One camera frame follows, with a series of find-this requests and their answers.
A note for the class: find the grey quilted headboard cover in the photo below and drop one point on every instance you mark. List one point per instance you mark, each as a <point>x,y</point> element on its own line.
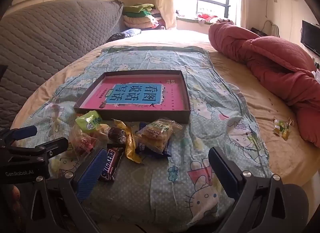
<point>50,35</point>

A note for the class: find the brown roll cake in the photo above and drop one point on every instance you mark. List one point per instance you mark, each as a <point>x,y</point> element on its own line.
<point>117,134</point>

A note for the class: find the red snack packet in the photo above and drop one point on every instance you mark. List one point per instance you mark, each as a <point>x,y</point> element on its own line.
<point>82,144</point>

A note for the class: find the cartoon cat printed blanket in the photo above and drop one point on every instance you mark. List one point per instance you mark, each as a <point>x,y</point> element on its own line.
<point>212,122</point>

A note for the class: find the black television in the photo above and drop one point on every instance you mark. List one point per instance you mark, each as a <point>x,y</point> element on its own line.
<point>311,37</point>

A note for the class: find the brown chocolate bar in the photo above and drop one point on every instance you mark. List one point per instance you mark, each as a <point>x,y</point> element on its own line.
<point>111,165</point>

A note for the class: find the blue snack packet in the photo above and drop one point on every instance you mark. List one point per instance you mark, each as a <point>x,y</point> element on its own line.
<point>142,148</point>

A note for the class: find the green snack packet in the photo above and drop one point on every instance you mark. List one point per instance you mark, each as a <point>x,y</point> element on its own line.
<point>88,120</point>

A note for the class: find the green folded blanket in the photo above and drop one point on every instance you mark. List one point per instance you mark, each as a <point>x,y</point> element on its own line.
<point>138,7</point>

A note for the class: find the small mooncake packet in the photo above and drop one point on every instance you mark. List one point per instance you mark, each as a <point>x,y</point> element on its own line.
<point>103,131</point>

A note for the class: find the pink book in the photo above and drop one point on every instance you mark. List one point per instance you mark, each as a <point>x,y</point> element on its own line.
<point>172,95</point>

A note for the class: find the green label pastry packet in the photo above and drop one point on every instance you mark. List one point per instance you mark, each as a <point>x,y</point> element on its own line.
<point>157,132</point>

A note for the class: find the cream pink folded quilt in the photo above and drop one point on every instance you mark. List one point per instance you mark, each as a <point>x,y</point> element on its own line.
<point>140,21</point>

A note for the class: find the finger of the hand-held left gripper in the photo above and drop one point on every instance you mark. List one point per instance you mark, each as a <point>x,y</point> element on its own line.
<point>53,145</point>
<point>23,131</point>

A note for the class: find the yellow snack packet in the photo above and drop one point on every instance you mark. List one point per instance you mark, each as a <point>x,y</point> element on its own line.
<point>130,147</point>

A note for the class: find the grey cardboard box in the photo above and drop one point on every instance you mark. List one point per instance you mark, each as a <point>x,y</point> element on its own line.
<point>150,117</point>

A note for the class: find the red quilt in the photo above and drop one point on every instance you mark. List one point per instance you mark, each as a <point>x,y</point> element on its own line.
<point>275,55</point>

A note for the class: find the dark patterned pillow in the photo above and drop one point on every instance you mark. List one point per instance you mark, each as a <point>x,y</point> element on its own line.
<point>127,34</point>

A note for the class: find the yellow green candy wrapper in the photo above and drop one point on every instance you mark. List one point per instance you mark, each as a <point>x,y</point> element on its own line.
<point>281,127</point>

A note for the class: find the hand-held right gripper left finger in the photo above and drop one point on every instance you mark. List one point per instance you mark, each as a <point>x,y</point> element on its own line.
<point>90,174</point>

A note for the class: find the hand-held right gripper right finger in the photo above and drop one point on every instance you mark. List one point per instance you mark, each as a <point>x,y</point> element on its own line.
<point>223,170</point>

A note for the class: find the clothes on windowsill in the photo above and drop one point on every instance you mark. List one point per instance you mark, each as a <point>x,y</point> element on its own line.
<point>210,17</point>

